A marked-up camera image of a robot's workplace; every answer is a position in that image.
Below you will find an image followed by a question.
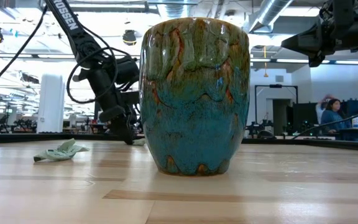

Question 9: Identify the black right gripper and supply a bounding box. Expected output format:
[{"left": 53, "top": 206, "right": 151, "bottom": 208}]
[{"left": 280, "top": 0, "right": 355, "bottom": 57}]

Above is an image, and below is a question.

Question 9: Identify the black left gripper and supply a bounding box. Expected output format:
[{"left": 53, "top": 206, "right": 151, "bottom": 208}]
[{"left": 84, "top": 55, "right": 140, "bottom": 146}]

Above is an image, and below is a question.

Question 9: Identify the person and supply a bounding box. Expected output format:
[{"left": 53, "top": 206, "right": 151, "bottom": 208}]
[
  {"left": 320, "top": 98, "right": 352, "bottom": 134},
  {"left": 314, "top": 94, "right": 335, "bottom": 125}
]

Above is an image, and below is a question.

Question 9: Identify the teal green glazed ceramic vase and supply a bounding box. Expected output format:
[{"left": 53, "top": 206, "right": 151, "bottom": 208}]
[{"left": 139, "top": 17, "right": 250, "bottom": 177}]

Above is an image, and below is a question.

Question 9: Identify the black background monitor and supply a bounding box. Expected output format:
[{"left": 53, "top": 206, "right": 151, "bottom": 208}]
[{"left": 292, "top": 101, "right": 319, "bottom": 137}]

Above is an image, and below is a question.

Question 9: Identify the white room pillar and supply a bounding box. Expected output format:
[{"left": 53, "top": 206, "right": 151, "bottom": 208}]
[{"left": 36, "top": 70, "right": 66, "bottom": 134}]

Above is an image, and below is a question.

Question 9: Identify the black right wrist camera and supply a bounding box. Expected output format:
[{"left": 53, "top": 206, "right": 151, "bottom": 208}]
[{"left": 308, "top": 51, "right": 326, "bottom": 68}]

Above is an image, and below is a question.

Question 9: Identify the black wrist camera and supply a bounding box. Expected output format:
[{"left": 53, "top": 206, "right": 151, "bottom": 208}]
[
  {"left": 99, "top": 105, "right": 126, "bottom": 123},
  {"left": 308, "top": 51, "right": 326, "bottom": 68}
]

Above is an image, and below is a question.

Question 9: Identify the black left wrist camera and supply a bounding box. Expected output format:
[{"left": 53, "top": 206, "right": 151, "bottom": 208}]
[{"left": 99, "top": 105, "right": 126, "bottom": 123}]

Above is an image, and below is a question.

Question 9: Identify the long ceiling light rail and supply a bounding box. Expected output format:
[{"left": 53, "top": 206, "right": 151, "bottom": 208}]
[
  {"left": 249, "top": 57, "right": 358, "bottom": 65},
  {"left": 0, "top": 53, "right": 142, "bottom": 60}
]

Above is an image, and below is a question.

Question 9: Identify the silver spiral ventilation duct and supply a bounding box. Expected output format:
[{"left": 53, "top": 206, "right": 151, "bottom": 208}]
[{"left": 249, "top": 0, "right": 293, "bottom": 34}]

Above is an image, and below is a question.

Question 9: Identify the orange hanging cord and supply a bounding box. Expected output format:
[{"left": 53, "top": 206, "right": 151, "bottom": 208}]
[{"left": 262, "top": 45, "right": 269, "bottom": 78}]

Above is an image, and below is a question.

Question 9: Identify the black background gantry frame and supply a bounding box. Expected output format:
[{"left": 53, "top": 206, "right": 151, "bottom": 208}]
[{"left": 254, "top": 83, "right": 299, "bottom": 125}]

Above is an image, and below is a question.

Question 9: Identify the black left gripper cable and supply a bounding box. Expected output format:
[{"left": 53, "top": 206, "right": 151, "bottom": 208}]
[{"left": 66, "top": 46, "right": 119, "bottom": 105}]

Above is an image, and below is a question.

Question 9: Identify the black aluminium table frame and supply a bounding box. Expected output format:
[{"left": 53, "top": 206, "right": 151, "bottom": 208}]
[{"left": 0, "top": 131, "right": 358, "bottom": 152}]

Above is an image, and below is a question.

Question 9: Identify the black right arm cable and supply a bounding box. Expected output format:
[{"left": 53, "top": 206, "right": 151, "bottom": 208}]
[{"left": 291, "top": 107, "right": 358, "bottom": 140}]

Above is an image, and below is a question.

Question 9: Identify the black ceiling fixture yellow ring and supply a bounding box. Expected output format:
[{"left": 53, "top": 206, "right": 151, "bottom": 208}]
[{"left": 122, "top": 29, "right": 138, "bottom": 47}]

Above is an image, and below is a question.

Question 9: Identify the grey ribbed ceiling duct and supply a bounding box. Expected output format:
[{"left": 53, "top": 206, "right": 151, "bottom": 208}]
[{"left": 157, "top": 2, "right": 195, "bottom": 19}]

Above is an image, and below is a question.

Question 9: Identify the long black left arm cable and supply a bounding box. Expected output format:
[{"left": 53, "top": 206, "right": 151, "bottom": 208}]
[{"left": 0, "top": 5, "right": 48, "bottom": 97}]

